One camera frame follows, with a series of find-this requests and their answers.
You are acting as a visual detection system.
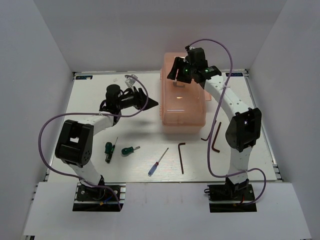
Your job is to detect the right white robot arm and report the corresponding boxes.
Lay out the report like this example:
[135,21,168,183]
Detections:
[167,46,262,200]

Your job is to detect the green black screwdriver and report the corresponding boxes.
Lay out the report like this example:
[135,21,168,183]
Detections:
[104,138,118,164]

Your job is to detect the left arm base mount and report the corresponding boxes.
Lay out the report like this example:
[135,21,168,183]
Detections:
[72,183,126,212]

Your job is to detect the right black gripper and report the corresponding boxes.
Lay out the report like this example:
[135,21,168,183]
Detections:
[167,57,196,84]

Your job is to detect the large brown hex key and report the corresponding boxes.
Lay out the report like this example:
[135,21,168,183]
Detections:
[211,130,220,153]

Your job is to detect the blue red screwdriver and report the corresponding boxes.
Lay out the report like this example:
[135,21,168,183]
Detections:
[148,148,169,177]

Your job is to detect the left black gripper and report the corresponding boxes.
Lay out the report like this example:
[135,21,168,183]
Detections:
[117,86,159,111]

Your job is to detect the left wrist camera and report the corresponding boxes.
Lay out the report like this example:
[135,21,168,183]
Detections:
[125,74,137,89]

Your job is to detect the stubby green screwdriver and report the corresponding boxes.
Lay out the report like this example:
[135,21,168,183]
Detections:
[121,146,140,156]

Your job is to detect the pink plastic tool box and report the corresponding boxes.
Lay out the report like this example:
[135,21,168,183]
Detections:
[159,52,212,134]

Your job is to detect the left blue label sticker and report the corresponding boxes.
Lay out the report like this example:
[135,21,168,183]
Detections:
[75,75,93,80]

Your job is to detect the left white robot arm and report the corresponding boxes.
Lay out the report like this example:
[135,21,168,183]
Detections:
[55,84,159,200]

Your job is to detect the small brown hex key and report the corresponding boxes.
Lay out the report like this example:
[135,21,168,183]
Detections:
[201,122,222,143]

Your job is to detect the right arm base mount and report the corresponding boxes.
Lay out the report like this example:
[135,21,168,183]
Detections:
[204,184,257,213]

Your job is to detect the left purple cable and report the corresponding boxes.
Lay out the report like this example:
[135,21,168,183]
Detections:
[37,74,150,212]

